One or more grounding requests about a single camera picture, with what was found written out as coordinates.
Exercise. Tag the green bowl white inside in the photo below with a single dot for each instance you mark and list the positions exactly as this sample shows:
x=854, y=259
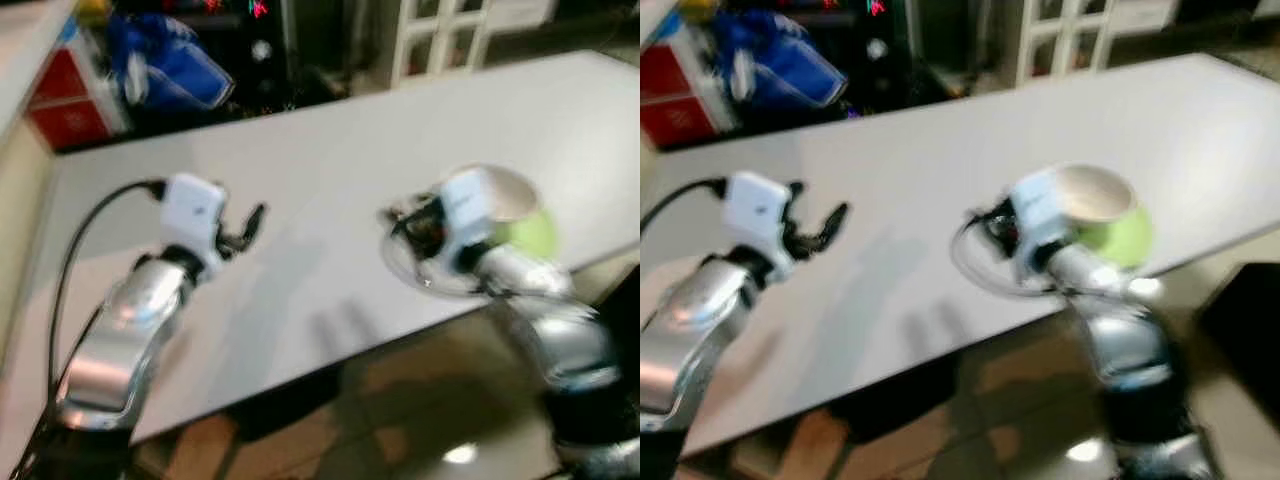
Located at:
x=535, y=235
x=1125, y=240

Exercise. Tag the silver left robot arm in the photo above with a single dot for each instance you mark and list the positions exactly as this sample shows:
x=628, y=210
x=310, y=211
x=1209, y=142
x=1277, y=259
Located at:
x=700, y=310
x=130, y=320

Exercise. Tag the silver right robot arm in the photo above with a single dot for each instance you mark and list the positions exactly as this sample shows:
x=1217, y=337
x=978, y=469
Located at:
x=560, y=330
x=1130, y=350

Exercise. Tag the blue plastic bag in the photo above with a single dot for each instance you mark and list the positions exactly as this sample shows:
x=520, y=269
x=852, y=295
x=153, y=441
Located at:
x=170, y=65
x=785, y=65

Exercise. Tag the black cabinet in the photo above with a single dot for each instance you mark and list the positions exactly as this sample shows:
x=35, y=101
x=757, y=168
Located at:
x=930, y=50
x=300, y=50

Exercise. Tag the white panelled cabinet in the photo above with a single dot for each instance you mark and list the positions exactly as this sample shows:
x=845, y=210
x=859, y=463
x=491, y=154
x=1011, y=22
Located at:
x=1045, y=45
x=425, y=45

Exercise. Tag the red box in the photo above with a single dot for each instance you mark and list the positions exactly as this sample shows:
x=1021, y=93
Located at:
x=65, y=100
x=670, y=100

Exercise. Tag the small yellow object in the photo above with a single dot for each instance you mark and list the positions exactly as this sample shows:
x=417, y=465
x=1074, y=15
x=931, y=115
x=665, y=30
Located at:
x=698, y=8
x=92, y=10

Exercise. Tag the white counter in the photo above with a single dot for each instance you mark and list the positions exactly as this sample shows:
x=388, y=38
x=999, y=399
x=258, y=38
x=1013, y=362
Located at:
x=25, y=40
x=655, y=15

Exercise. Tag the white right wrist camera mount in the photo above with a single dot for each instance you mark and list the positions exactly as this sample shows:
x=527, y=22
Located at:
x=465, y=205
x=1040, y=205

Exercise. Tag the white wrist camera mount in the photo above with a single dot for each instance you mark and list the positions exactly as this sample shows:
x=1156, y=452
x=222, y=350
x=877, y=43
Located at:
x=1040, y=205
x=190, y=210
x=465, y=205
x=755, y=210

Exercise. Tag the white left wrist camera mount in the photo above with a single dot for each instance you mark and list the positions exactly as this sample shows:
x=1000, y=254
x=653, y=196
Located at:
x=190, y=210
x=755, y=210

